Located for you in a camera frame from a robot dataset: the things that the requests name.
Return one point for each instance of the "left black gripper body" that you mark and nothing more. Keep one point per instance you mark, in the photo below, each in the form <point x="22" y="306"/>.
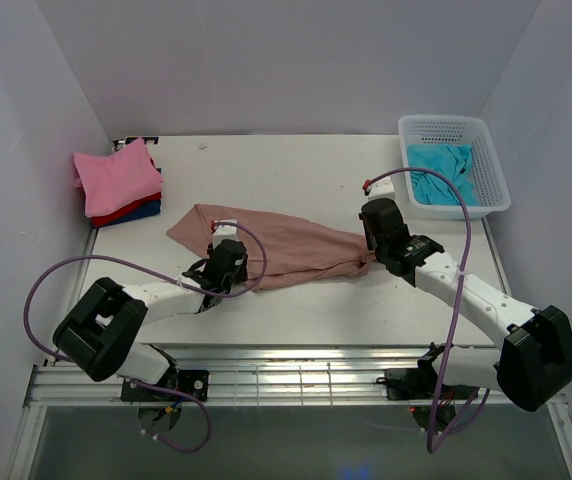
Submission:
<point x="241" y="275"/>

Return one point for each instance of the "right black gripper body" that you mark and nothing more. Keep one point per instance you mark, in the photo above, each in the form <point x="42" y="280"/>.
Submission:
<point x="371" y="243"/>

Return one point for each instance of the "dusty pink t shirt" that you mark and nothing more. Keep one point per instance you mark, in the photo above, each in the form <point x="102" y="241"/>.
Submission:
<point x="298" y="250"/>

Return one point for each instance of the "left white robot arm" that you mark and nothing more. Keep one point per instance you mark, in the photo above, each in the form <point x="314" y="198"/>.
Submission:
<point x="99" y="333"/>

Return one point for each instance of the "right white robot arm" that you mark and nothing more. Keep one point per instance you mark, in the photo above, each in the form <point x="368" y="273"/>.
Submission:
<point x="532" y="356"/>

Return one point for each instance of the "folded blue t shirt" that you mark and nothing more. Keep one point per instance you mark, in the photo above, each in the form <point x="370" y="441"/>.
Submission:
<point x="125" y="195"/>

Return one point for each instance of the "turquoise t shirt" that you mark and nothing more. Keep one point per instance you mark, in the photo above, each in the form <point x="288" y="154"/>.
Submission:
<point x="454" y="162"/>

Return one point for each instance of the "white plastic basket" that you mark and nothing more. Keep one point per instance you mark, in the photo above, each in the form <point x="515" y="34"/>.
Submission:
<point x="489" y="182"/>

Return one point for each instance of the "folded red t shirt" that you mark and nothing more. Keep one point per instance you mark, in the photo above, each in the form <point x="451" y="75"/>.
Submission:
<point x="139" y="209"/>

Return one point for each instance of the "folded pink t shirt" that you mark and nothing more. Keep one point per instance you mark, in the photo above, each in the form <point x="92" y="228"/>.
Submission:
<point x="92" y="169"/>

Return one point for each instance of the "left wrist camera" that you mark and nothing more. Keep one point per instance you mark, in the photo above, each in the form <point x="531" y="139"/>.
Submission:
<point x="224" y="230"/>

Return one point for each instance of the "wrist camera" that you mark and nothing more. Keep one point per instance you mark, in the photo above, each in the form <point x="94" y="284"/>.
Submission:
<point x="380" y="189"/>
<point x="224" y="230"/>

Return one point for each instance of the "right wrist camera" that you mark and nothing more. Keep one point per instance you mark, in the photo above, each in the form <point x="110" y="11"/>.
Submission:
<point x="380" y="189"/>

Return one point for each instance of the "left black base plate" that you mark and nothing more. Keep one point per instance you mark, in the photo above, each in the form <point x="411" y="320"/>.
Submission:
<point x="191" y="382"/>

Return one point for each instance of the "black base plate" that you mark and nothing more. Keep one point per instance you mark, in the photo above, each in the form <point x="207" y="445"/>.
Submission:
<point x="191" y="382"/>
<point x="416" y="383"/>

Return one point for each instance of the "aluminium frame rail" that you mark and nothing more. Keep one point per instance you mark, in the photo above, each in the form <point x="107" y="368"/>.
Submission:
<point x="246" y="377"/>

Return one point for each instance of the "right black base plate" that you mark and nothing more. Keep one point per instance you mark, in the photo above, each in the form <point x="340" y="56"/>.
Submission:
<point x="416" y="383"/>

